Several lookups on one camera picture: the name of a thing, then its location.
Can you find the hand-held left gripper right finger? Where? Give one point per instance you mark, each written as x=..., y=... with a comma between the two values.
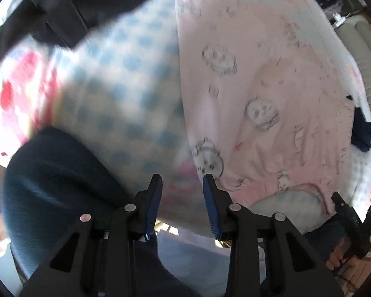
x=208, y=204

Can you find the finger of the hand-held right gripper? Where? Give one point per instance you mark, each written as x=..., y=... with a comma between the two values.
x=340, y=204

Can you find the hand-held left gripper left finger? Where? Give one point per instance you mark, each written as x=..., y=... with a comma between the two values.
x=153, y=210

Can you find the pink printed garment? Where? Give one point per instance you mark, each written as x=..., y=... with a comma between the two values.
x=250, y=68

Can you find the person's right hand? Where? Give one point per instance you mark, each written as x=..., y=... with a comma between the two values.
x=334, y=258

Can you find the navy blue cloth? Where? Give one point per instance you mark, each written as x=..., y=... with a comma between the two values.
x=363, y=130

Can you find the person's leg in jeans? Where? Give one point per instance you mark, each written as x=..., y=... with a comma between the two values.
x=55, y=191

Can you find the blue white checkered blanket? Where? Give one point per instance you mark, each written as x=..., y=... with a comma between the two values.
x=120, y=83

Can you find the black clothing pile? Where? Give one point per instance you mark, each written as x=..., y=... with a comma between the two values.
x=65, y=0

